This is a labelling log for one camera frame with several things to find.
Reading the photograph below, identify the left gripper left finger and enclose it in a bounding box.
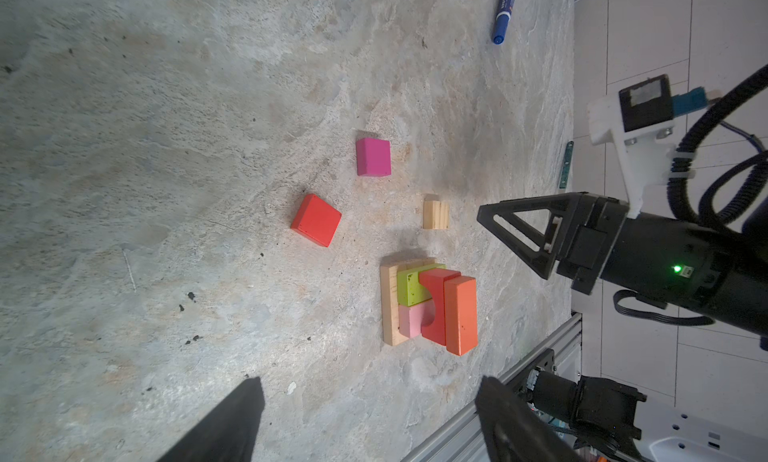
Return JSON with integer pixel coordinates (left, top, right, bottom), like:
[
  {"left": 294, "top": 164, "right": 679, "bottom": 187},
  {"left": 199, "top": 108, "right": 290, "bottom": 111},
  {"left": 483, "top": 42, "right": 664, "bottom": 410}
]
[{"left": 159, "top": 377, "right": 265, "bottom": 462}]

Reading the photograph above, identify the aluminium mounting rail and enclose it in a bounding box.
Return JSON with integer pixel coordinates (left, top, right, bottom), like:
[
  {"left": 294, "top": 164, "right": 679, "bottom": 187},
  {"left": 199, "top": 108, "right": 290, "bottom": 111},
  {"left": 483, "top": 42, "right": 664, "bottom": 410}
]
[{"left": 404, "top": 314, "right": 582, "bottom": 461}]

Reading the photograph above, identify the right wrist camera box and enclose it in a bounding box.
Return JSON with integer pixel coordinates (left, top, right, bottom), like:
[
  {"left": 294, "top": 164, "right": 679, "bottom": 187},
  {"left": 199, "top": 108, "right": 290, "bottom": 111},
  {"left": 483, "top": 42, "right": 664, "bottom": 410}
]
[{"left": 618, "top": 75, "right": 722, "bottom": 133}]

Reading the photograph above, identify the orange rectangular block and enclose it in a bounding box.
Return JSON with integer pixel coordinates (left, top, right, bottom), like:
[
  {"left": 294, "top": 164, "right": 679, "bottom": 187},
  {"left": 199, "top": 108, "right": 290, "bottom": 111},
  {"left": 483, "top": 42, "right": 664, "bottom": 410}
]
[{"left": 444, "top": 276, "right": 478, "bottom": 356}]

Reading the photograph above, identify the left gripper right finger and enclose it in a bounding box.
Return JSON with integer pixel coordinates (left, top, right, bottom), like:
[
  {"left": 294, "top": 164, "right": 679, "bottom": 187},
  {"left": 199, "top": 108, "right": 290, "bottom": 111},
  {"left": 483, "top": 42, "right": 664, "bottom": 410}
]
[{"left": 475, "top": 376, "right": 582, "bottom": 461}]

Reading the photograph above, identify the natural wood block 31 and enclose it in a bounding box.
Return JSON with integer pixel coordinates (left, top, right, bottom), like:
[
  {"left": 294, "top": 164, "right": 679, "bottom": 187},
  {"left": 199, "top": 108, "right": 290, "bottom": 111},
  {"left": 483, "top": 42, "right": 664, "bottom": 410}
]
[{"left": 380, "top": 258, "right": 436, "bottom": 346}]

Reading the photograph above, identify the small ridged natural block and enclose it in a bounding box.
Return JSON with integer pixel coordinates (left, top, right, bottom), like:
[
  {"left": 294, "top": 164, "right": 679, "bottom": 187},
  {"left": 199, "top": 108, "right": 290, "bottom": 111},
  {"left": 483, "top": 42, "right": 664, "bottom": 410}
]
[{"left": 423, "top": 200, "right": 450, "bottom": 230}]

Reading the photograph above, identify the magenta cube block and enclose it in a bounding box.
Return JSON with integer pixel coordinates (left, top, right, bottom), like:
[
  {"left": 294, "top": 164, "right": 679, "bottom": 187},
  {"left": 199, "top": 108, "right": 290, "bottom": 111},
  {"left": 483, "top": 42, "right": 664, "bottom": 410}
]
[{"left": 356, "top": 138, "right": 392, "bottom": 177}]

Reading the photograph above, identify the blue marker pen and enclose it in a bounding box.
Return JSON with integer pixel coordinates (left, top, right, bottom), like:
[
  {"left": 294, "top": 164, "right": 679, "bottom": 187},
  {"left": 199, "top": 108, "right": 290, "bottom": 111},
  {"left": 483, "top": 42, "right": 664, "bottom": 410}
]
[{"left": 491, "top": 0, "right": 515, "bottom": 45}]

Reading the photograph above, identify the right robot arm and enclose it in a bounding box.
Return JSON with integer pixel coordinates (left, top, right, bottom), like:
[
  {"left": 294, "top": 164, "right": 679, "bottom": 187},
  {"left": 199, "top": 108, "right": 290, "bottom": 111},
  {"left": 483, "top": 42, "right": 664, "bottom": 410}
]
[{"left": 477, "top": 192, "right": 767, "bottom": 337}]

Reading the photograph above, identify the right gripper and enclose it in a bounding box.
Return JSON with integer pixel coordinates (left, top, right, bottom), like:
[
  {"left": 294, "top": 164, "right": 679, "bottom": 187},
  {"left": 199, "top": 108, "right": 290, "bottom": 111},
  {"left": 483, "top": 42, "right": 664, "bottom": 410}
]
[{"left": 477, "top": 192, "right": 629, "bottom": 295}]

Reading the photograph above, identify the red square block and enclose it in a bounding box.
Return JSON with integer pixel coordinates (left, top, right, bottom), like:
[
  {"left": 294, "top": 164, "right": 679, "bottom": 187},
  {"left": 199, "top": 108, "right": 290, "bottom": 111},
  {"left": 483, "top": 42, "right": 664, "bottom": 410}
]
[{"left": 290, "top": 194, "right": 342, "bottom": 247}]

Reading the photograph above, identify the red arch block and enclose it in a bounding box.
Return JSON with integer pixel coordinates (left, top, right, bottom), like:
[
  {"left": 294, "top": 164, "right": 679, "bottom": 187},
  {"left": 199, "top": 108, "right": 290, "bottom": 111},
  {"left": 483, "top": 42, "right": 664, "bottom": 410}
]
[{"left": 419, "top": 268, "right": 461, "bottom": 346}]

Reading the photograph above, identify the pink rectangular block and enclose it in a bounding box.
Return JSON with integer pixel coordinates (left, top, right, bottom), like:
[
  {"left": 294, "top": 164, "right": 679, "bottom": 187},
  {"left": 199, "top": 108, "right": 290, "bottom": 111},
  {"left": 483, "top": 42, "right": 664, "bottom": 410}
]
[{"left": 398, "top": 299, "right": 436, "bottom": 339}]

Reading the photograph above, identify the dark grey pen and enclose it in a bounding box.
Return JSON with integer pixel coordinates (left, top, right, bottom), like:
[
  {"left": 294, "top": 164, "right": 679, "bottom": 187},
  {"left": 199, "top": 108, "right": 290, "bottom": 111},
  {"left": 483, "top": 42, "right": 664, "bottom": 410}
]
[{"left": 558, "top": 141, "right": 574, "bottom": 192}]

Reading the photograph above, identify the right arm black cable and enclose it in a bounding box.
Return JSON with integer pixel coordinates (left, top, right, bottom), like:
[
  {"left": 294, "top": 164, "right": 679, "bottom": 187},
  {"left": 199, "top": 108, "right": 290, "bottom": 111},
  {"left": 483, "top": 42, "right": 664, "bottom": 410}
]
[{"left": 667, "top": 62, "right": 768, "bottom": 229}]

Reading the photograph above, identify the lime green rectangular block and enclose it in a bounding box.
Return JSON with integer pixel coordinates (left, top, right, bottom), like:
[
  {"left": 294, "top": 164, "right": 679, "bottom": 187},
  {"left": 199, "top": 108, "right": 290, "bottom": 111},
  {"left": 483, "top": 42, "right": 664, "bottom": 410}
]
[{"left": 397, "top": 263, "right": 445, "bottom": 307}]

